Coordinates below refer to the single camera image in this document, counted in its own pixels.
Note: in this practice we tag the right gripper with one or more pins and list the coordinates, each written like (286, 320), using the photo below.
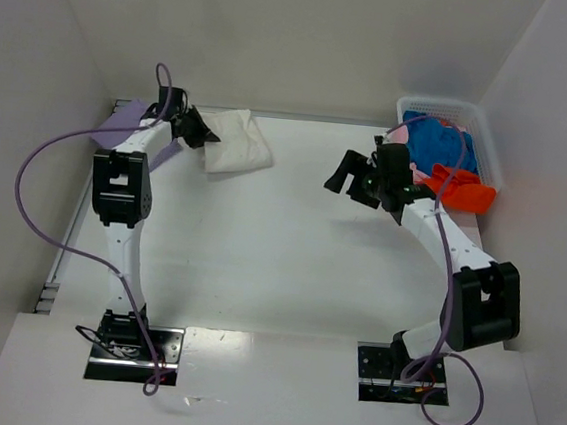
(362, 181)

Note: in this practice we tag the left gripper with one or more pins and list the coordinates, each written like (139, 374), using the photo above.
(188, 128)

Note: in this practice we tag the white t shirt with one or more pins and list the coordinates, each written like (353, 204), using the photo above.
(241, 146)

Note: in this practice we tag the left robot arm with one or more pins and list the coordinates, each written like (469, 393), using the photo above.
(122, 200)

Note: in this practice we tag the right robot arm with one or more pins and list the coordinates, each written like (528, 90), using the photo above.
(482, 303)

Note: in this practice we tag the pink t shirt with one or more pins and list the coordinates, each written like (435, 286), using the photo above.
(400, 136)

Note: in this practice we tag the folded purple t shirt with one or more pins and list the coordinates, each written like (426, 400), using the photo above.
(124, 121)

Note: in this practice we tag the blue t shirt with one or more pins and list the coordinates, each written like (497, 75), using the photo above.
(430, 142)

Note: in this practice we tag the orange t shirt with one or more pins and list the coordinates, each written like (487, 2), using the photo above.
(465, 192)

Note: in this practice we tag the white plastic basket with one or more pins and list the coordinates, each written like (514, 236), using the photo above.
(473, 119)

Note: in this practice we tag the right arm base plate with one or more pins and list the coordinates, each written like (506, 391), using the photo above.
(379, 381)

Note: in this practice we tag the aluminium rail bracket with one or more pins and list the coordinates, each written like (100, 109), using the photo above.
(46, 299)

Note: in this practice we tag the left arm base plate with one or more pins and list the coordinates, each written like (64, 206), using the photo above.
(127, 359)

